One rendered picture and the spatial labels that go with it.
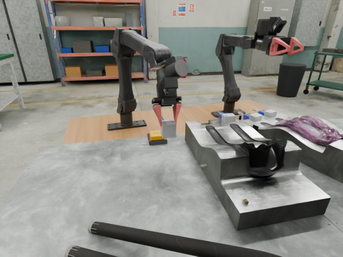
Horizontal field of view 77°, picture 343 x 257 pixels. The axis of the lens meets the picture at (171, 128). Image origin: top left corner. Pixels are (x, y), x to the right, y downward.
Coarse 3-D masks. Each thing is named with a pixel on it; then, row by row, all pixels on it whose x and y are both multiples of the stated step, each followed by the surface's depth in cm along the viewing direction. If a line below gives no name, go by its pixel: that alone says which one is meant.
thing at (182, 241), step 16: (96, 224) 52; (112, 224) 51; (128, 240) 47; (144, 240) 45; (160, 240) 44; (176, 240) 43; (192, 240) 42; (208, 256) 39; (224, 256) 38; (240, 256) 37
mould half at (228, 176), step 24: (216, 120) 96; (240, 120) 96; (192, 144) 87; (216, 144) 76; (288, 144) 67; (216, 168) 64; (240, 168) 62; (288, 168) 66; (216, 192) 65; (240, 192) 58; (264, 192) 58; (288, 192) 58; (312, 192) 58; (240, 216) 52; (264, 216) 54; (288, 216) 56
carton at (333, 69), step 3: (336, 60) 689; (339, 60) 680; (342, 60) 670; (333, 63) 700; (336, 63) 690; (339, 63) 680; (342, 63) 671; (333, 66) 700; (336, 66) 690; (339, 66) 680; (342, 66) 672; (333, 69) 701; (336, 69) 691; (339, 69) 682; (342, 69) 674; (342, 72) 677
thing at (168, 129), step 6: (162, 120) 82; (168, 120) 79; (174, 120) 79; (162, 126) 76; (168, 126) 76; (174, 126) 76; (162, 132) 76; (168, 132) 77; (174, 132) 77; (162, 138) 78
